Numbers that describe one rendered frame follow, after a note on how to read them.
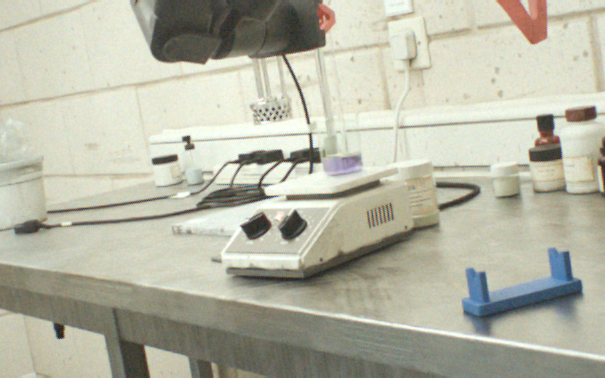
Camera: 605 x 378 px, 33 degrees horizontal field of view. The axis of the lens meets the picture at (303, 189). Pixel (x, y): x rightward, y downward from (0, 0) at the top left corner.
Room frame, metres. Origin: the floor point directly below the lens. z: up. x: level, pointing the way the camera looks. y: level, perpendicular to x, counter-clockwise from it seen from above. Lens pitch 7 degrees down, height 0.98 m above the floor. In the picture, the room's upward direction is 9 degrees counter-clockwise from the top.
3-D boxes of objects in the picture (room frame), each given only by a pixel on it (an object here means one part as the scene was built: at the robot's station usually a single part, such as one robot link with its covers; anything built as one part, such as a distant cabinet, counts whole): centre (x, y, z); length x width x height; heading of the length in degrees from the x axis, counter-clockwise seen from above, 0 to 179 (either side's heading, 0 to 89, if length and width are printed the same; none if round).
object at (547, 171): (1.39, -0.34, 0.78); 0.05 x 0.05 x 0.06
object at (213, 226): (1.59, 0.04, 0.76); 0.30 x 0.20 x 0.01; 127
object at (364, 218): (1.19, -0.02, 0.79); 0.22 x 0.13 x 0.08; 136
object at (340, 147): (1.20, -0.05, 0.87); 0.06 x 0.05 x 0.08; 55
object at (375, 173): (1.21, -0.04, 0.83); 0.12 x 0.12 x 0.01; 46
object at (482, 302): (0.85, -0.17, 0.77); 0.10 x 0.03 x 0.04; 107
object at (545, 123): (1.44, -0.35, 0.80); 0.04 x 0.04 x 0.10
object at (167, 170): (2.29, 0.29, 0.78); 0.06 x 0.06 x 0.06
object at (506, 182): (1.40, -0.28, 0.77); 0.04 x 0.04 x 0.04
